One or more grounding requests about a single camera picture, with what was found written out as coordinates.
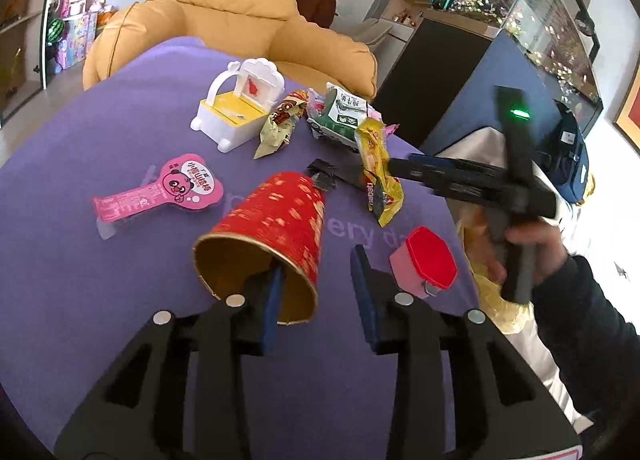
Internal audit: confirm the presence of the table with dark red cloth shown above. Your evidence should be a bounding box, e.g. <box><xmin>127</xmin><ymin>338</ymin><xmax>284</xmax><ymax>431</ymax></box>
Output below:
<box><xmin>289</xmin><ymin>0</ymin><xmax>337</xmax><ymax>31</ymax></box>

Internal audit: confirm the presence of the glass fish tank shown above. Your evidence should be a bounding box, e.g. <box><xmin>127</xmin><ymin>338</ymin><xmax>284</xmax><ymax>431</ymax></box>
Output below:
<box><xmin>442</xmin><ymin>0</ymin><xmax>603</xmax><ymax>106</ymax></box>

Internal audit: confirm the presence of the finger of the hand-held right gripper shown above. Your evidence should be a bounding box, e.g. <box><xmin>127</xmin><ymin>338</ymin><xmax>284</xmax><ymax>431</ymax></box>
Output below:
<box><xmin>415</xmin><ymin>173</ymin><xmax>506</xmax><ymax>208</ymax></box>
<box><xmin>387</xmin><ymin>153</ymin><xmax>507</xmax><ymax>180</ymax></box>

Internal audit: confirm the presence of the purple tablecloth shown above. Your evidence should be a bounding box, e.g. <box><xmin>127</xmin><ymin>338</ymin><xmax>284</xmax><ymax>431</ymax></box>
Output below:
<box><xmin>0</xmin><ymin>34</ymin><xmax>481</xmax><ymax>460</ymax></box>

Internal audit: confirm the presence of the pink panda wrapper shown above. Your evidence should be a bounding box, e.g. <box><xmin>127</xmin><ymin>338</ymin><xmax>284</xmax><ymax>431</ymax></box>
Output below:
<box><xmin>92</xmin><ymin>154</ymin><xmax>224</xmax><ymax>241</ymax></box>

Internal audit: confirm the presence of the wooden picture frame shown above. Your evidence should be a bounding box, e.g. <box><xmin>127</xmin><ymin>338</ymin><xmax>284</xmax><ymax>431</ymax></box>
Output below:
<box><xmin>614</xmin><ymin>75</ymin><xmax>640</xmax><ymax>153</ymax></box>

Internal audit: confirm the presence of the yellow leather armchair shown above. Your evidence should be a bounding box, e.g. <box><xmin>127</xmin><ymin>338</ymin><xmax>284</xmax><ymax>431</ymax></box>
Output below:
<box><xmin>82</xmin><ymin>0</ymin><xmax>378</xmax><ymax>100</ymax></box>

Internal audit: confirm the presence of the white wall shelf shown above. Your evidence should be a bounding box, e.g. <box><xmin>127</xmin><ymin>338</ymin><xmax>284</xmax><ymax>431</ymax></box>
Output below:
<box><xmin>380</xmin><ymin>0</ymin><xmax>451</xmax><ymax>41</ymax></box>

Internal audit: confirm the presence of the red paper cup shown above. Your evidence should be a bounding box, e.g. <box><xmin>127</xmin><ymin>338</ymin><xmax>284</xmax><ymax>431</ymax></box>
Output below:
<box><xmin>192</xmin><ymin>171</ymin><xmax>327</xmax><ymax>326</ymax></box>

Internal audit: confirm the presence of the person's right hand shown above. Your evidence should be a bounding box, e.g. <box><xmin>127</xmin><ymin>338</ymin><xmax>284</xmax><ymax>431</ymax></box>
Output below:
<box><xmin>487</xmin><ymin>218</ymin><xmax>569</xmax><ymax>287</ymax></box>

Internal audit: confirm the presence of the white yellow toy chair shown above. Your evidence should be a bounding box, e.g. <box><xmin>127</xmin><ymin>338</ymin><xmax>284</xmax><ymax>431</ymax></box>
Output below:
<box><xmin>190</xmin><ymin>58</ymin><xmax>286</xmax><ymax>153</ymax></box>

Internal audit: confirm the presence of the green white milk carton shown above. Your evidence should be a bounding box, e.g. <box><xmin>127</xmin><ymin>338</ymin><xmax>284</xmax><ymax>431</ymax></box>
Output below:
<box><xmin>306</xmin><ymin>82</ymin><xmax>371</xmax><ymax>146</ymax></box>

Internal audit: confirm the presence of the navy bag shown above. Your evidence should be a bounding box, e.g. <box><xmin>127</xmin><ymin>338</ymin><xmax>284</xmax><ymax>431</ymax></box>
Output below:
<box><xmin>552</xmin><ymin>100</ymin><xmax>591</xmax><ymax>203</ymax></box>

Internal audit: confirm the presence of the black cabinet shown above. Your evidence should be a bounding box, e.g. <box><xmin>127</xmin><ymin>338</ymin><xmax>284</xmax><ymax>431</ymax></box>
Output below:
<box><xmin>372</xmin><ymin>18</ymin><xmax>493</xmax><ymax>143</ymax></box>

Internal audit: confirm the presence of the person's right forearm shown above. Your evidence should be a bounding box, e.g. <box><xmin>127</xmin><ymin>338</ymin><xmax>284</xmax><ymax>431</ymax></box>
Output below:
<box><xmin>530</xmin><ymin>253</ymin><xmax>640</xmax><ymax>423</ymax></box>

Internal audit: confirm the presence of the pink box with red lid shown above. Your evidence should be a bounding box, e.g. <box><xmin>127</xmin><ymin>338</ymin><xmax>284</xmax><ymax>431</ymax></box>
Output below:
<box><xmin>389</xmin><ymin>226</ymin><xmax>459</xmax><ymax>300</ymax></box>

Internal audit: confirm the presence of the blue cloth cover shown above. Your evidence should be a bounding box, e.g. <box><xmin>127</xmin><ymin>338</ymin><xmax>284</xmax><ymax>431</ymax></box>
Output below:
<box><xmin>420</xmin><ymin>33</ymin><xmax>561</xmax><ymax>156</ymax></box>

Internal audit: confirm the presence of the white shelf unit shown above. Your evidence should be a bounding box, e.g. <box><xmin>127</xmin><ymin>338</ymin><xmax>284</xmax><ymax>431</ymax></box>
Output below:
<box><xmin>0</xmin><ymin>0</ymin><xmax>66</xmax><ymax>126</ymax></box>

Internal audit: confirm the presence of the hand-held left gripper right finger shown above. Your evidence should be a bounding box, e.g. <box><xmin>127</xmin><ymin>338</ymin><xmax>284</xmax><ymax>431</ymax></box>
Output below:
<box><xmin>350</xmin><ymin>244</ymin><xmax>583</xmax><ymax>460</ymax></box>

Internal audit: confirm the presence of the gold brown candy wrapper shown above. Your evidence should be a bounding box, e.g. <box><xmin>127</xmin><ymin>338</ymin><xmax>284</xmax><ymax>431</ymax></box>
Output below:
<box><xmin>253</xmin><ymin>89</ymin><xmax>307</xmax><ymax>160</ymax></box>

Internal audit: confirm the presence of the stack of colourful toy boxes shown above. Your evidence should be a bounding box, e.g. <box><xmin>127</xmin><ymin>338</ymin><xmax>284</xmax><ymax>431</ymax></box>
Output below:
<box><xmin>55</xmin><ymin>0</ymin><xmax>101</xmax><ymax>71</ymax></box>

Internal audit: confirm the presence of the black foil wrapper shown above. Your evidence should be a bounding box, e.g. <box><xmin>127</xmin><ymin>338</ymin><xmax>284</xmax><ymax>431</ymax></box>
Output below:
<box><xmin>306</xmin><ymin>159</ymin><xmax>373</xmax><ymax>191</ymax></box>

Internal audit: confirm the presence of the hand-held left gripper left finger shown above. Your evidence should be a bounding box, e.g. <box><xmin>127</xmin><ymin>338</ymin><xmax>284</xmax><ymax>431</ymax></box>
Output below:
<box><xmin>54</xmin><ymin>265</ymin><xmax>287</xmax><ymax>460</ymax></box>

